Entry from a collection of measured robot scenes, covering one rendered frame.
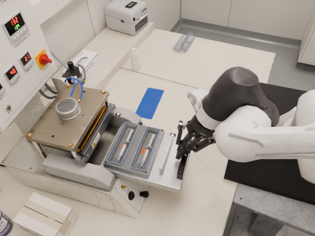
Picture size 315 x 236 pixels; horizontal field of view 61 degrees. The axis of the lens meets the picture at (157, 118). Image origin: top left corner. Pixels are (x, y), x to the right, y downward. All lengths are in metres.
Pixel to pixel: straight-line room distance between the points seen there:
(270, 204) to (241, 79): 0.68
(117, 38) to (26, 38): 1.02
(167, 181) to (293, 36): 2.72
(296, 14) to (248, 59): 1.54
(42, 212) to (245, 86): 0.84
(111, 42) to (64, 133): 1.07
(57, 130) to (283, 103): 0.85
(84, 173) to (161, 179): 0.26
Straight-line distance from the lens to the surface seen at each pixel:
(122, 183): 1.01
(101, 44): 1.87
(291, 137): 0.54
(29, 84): 1.00
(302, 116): 0.80
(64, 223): 1.07
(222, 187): 1.17
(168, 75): 1.61
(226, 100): 0.63
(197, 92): 0.74
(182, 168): 0.89
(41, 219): 1.11
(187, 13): 3.52
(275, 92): 1.16
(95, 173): 0.93
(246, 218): 1.95
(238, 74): 0.63
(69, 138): 0.90
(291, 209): 1.21
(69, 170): 0.96
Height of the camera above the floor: 1.78
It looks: 49 degrees down
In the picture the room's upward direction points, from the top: 4 degrees counter-clockwise
